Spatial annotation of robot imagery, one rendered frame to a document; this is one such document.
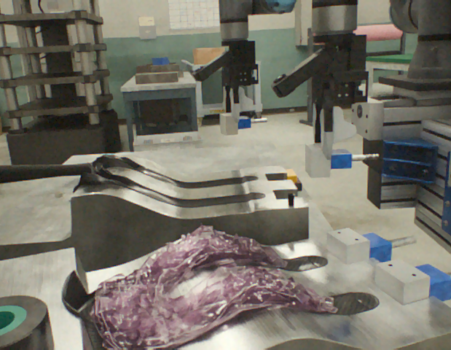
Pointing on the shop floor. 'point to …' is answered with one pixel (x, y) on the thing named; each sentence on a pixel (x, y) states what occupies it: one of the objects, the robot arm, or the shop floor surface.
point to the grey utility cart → (222, 103)
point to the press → (63, 25)
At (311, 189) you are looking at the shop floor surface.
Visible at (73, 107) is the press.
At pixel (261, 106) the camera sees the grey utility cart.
